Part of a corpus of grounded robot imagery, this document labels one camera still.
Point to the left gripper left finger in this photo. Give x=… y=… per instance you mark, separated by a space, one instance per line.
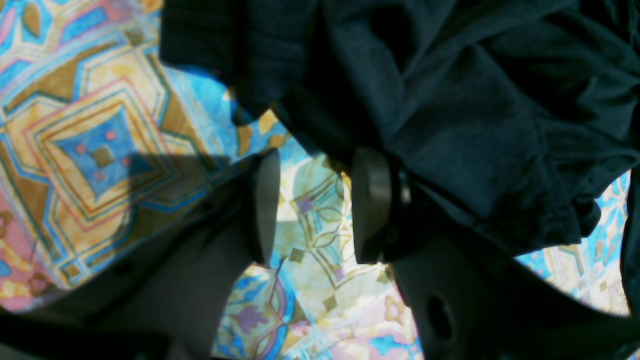
x=165 y=299

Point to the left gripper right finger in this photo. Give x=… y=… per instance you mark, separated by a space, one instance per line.
x=470 y=300

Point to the black t-shirt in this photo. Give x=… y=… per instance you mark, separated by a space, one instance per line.
x=513 y=115

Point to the patterned tablecloth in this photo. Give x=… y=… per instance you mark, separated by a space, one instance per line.
x=103 y=144

